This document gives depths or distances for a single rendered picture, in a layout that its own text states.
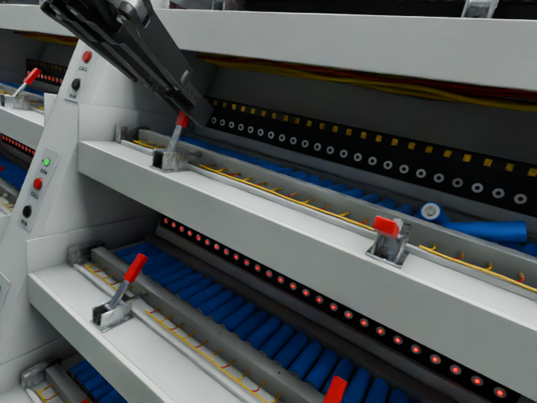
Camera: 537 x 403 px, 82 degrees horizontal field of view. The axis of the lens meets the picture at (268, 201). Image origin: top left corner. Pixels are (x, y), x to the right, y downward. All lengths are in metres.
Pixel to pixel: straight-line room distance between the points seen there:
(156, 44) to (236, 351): 0.31
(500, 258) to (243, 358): 0.26
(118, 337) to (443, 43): 0.43
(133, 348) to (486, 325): 0.34
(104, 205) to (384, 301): 0.45
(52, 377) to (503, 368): 0.57
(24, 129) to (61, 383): 0.41
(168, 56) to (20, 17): 0.56
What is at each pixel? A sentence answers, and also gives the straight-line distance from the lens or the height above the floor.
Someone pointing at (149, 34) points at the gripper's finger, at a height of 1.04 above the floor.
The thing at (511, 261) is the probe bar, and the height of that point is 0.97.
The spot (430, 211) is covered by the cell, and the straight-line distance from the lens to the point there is 0.33.
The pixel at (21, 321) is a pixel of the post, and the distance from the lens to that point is 0.60.
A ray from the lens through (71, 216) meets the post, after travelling 0.55.
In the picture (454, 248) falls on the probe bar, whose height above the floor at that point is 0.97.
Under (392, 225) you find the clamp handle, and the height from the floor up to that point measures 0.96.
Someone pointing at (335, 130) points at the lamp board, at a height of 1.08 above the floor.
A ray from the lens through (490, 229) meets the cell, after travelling 0.34.
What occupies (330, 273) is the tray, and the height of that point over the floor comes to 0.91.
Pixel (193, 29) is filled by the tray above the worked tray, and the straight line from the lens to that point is 0.44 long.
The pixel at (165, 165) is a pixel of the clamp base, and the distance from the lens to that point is 0.38.
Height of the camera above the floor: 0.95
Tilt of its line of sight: level
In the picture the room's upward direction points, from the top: 21 degrees clockwise
